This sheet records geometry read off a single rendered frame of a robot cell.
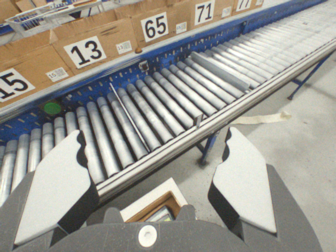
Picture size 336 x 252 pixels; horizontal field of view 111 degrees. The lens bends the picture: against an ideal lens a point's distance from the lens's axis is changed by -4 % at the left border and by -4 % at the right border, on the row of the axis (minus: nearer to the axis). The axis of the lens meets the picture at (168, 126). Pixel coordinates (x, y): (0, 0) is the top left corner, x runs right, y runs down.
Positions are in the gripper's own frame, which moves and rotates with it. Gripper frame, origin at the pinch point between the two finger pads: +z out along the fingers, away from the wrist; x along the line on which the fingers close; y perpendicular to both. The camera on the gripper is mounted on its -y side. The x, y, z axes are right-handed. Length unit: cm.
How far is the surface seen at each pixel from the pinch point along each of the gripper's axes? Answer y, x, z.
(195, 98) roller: 15, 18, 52
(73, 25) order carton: -21, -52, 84
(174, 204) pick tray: 35.0, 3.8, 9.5
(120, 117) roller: 23, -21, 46
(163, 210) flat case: 33.7, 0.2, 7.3
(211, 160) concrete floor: 84, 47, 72
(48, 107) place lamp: 18, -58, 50
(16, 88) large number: 7, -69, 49
